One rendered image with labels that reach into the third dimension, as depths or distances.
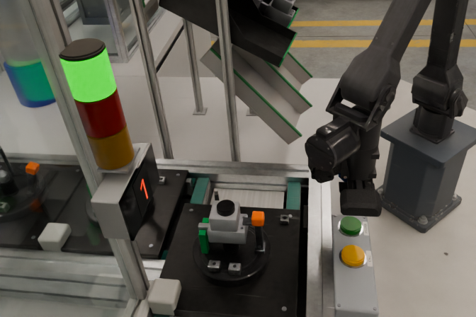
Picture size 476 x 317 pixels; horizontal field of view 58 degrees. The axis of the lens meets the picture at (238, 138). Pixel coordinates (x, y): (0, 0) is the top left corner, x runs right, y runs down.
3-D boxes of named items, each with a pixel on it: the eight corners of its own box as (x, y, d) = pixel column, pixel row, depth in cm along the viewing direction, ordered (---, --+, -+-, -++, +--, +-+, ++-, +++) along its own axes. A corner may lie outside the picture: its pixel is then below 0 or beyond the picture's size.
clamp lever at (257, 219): (265, 240, 76) (264, 210, 72) (265, 250, 75) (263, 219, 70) (246, 239, 77) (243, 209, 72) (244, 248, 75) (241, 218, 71)
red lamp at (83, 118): (132, 115, 55) (122, 81, 52) (117, 139, 51) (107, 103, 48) (95, 114, 55) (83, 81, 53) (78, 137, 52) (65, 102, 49)
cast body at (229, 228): (248, 225, 76) (246, 197, 72) (246, 245, 73) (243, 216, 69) (202, 223, 77) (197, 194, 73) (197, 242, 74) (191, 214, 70)
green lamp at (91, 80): (122, 81, 52) (112, 42, 49) (106, 102, 48) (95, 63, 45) (83, 80, 52) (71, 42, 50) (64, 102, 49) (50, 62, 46)
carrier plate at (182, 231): (300, 216, 87) (300, 209, 86) (296, 328, 68) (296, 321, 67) (185, 209, 91) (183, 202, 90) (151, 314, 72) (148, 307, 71)
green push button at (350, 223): (360, 223, 84) (360, 216, 83) (361, 239, 81) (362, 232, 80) (338, 221, 85) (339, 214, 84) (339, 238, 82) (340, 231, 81)
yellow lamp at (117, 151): (139, 146, 58) (132, 116, 55) (127, 170, 54) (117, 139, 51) (104, 145, 58) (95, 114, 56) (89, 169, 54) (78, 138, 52)
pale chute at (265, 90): (299, 114, 110) (312, 105, 107) (288, 145, 100) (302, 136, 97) (219, 35, 104) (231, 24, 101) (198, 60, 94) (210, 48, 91)
